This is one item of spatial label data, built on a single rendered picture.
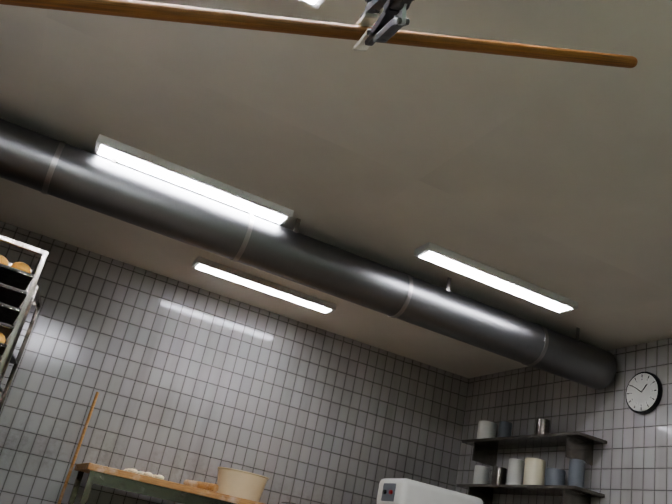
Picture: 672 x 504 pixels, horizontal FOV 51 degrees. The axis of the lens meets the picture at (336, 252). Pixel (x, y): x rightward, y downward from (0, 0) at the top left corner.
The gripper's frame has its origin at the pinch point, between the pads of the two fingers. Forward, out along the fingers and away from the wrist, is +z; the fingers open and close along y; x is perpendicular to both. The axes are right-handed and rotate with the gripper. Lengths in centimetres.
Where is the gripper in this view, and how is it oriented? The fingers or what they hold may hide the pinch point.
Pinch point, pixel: (365, 32)
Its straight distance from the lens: 151.2
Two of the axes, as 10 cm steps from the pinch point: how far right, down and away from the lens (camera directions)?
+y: 1.7, 9.6, -2.4
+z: -4.2, 2.8, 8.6
